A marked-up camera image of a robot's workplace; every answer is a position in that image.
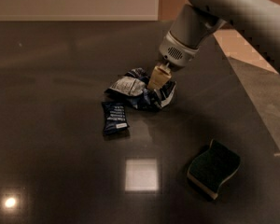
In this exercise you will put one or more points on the green yellow sponge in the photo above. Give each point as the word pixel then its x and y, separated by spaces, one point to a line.
pixel 211 169

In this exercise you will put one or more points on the blue rxbar blueberry bar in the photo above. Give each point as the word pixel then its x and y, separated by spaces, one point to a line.
pixel 115 117

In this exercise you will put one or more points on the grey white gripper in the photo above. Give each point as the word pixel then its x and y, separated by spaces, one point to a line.
pixel 176 54

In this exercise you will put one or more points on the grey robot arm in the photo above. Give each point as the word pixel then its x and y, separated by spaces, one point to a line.
pixel 257 21

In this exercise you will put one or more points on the blue chip bag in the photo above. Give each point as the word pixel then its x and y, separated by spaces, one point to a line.
pixel 132 89

